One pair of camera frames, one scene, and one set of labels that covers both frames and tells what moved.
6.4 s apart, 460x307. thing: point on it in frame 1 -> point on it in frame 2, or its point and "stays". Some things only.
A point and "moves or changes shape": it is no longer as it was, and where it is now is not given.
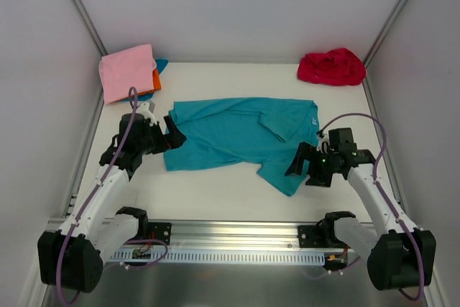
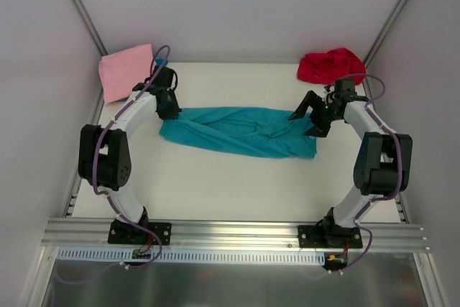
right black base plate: x=318 y=236 stays
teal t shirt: x=264 y=131 moves or changes shape
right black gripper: x=314 y=164 -> x=319 y=115
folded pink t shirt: x=131 y=67 stays
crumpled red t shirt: x=338 y=66 stays
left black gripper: x=166 y=138 -> x=169 y=106
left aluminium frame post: x=80 y=9 stays
